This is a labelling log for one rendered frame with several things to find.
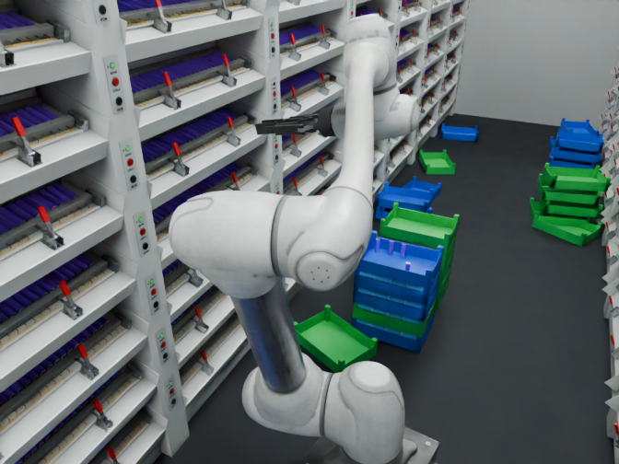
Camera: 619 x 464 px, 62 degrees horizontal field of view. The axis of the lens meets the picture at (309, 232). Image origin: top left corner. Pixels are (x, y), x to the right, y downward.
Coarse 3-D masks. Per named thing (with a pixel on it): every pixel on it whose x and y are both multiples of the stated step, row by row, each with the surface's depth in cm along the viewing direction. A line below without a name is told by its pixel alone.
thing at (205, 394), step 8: (296, 288) 243; (288, 296) 237; (248, 344) 209; (240, 352) 205; (232, 360) 200; (224, 368) 195; (232, 368) 201; (216, 376) 192; (224, 376) 196; (216, 384) 192; (208, 392) 188; (200, 400) 184; (192, 408) 180; (192, 416) 181; (160, 448) 167; (152, 456) 164
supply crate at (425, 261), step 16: (384, 240) 216; (368, 256) 213; (384, 256) 213; (400, 256) 213; (416, 256) 213; (432, 256) 209; (368, 272) 202; (384, 272) 199; (400, 272) 196; (416, 272) 203; (432, 272) 194
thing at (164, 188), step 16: (240, 112) 180; (256, 112) 177; (240, 128) 174; (208, 144) 160; (224, 144) 163; (240, 144) 166; (256, 144) 175; (176, 160) 148; (192, 160) 150; (208, 160) 153; (224, 160) 159; (160, 176) 140; (176, 176) 142; (192, 176) 145; (160, 192) 134; (176, 192) 142
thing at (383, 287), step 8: (440, 264) 209; (360, 280) 206; (368, 280) 204; (376, 280) 203; (368, 288) 206; (376, 288) 205; (384, 288) 203; (392, 288) 201; (400, 288) 199; (408, 288) 198; (424, 288) 194; (432, 288) 202; (400, 296) 201; (408, 296) 199; (416, 296) 198; (424, 296) 196; (424, 304) 198
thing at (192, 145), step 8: (240, 120) 174; (216, 128) 164; (224, 128) 166; (200, 136) 157; (208, 136) 159; (216, 136) 163; (184, 144) 151; (192, 144) 153; (200, 144) 156; (168, 152) 145; (184, 152) 150; (152, 160) 140; (160, 160) 141; (152, 168) 139
